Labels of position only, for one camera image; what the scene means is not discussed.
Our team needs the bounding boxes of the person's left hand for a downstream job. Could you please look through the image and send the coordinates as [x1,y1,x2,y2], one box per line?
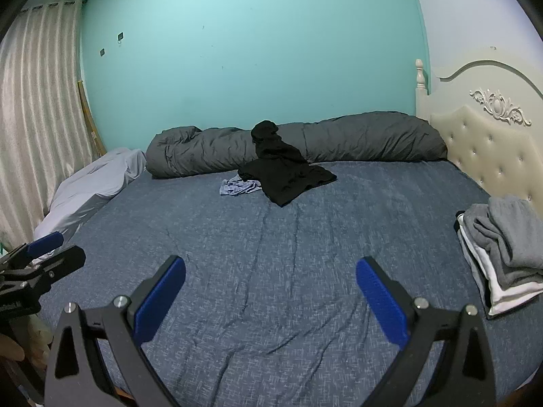
[0,307,54,367]

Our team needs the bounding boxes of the blue bedspread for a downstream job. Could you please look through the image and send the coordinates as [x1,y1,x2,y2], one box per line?
[34,159,543,407]

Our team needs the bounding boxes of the light purple striped garment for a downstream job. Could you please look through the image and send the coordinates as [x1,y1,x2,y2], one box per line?
[219,175,263,197]

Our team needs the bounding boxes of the light grey sheet bundle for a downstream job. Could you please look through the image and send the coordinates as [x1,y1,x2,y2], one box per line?
[33,148,147,264]

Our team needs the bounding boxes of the dark grey folded garment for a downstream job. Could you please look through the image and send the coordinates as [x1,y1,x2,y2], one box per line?
[487,195,543,274]

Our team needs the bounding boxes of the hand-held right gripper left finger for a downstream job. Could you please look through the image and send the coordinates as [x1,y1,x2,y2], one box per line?
[44,255,186,407]

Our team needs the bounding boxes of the wooden frame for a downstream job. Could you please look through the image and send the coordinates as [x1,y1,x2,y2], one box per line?
[76,78,107,157]

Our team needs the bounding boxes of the cream tufted bed headboard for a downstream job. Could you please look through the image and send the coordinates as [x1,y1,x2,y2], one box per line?
[414,58,543,206]

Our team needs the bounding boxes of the grey rolled duvet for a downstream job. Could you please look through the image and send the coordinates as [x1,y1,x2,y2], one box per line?
[145,111,449,179]

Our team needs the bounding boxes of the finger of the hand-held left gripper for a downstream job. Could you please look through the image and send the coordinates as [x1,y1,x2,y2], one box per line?
[0,231,65,271]
[11,245,87,291]

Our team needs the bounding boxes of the beige striped curtain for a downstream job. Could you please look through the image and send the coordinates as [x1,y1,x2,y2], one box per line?
[0,0,107,252]

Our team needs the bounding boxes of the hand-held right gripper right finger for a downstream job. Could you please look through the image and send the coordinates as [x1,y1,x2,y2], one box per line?
[355,256,497,407]

